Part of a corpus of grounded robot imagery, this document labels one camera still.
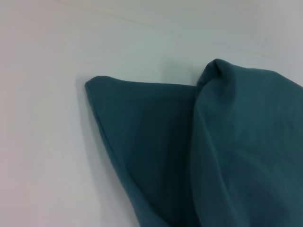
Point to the blue teal shirt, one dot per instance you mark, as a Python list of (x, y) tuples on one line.
[(201, 153)]

